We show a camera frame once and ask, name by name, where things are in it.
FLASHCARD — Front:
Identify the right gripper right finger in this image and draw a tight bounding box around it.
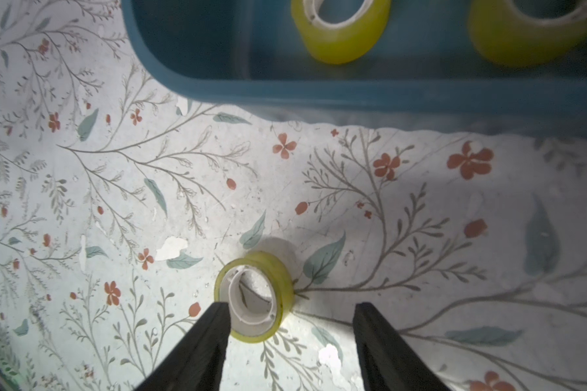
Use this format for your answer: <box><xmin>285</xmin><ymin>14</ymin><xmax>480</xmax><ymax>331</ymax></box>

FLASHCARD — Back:
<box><xmin>352</xmin><ymin>302</ymin><xmax>449</xmax><ymax>391</ymax></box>

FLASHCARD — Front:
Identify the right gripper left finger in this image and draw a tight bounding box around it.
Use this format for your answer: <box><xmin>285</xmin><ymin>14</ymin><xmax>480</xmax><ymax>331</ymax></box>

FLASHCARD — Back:
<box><xmin>136</xmin><ymin>302</ymin><xmax>231</xmax><ymax>391</ymax></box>

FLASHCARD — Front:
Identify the teal plastic storage box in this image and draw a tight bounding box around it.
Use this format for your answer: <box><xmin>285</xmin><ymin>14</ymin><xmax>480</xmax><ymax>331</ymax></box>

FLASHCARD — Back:
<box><xmin>122</xmin><ymin>1</ymin><xmax>587</xmax><ymax>138</ymax></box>

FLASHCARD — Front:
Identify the tape roll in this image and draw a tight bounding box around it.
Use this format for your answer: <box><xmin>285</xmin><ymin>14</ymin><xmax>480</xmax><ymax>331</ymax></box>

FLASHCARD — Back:
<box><xmin>215</xmin><ymin>252</ymin><xmax>294</xmax><ymax>343</ymax></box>
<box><xmin>468</xmin><ymin>1</ymin><xmax>587</xmax><ymax>68</ymax></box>
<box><xmin>290</xmin><ymin>0</ymin><xmax>391</xmax><ymax>65</ymax></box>

